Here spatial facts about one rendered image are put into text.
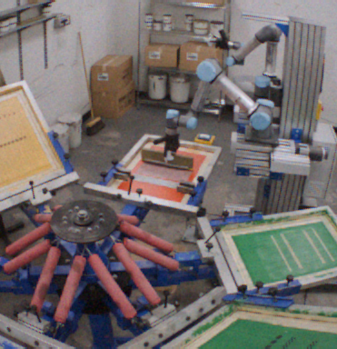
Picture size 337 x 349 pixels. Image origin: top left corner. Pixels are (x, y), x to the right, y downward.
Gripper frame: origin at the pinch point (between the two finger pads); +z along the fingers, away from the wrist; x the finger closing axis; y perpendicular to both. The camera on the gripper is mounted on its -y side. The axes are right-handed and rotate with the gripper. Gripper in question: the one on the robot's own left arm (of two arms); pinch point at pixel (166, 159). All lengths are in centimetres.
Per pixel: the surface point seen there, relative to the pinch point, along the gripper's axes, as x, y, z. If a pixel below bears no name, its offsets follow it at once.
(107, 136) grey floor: 197, -142, 104
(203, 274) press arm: -87, 49, 7
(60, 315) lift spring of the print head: -152, 7, -12
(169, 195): -32.5, 13.2, 4.4
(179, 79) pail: 299, -82, 49
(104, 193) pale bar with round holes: -54, -20, -2
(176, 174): -8.6, 9.9, 4.5
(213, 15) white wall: 340, -49, -47
